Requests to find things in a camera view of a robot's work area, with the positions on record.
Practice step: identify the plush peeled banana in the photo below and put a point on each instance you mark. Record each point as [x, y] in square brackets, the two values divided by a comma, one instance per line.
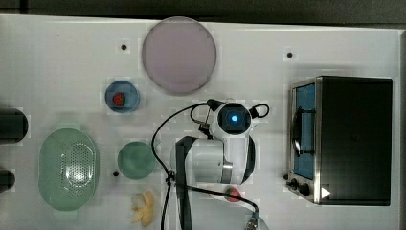
[143, 207]

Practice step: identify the small blue bowl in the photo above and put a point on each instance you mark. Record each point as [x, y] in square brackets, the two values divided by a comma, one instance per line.
[132, 96]

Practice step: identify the black toaster oven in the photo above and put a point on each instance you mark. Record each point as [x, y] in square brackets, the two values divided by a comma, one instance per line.
[340, 140]

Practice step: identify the red plush strawberry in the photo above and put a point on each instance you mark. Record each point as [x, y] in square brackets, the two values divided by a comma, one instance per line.
[232, 194]

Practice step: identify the round grey plate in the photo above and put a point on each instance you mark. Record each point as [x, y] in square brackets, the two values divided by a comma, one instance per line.
[179, 55]

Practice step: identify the plush strawberry in bowl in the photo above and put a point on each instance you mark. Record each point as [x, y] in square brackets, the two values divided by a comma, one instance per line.
[119, 99]

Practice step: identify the green metal cup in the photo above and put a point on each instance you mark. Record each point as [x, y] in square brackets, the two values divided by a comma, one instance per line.
[136, 160]

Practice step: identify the green colander basket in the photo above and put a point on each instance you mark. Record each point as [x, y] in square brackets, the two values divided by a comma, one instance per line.
[68, 168]

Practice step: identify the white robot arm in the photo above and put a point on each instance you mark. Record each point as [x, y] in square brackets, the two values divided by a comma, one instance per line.
[225, 155]

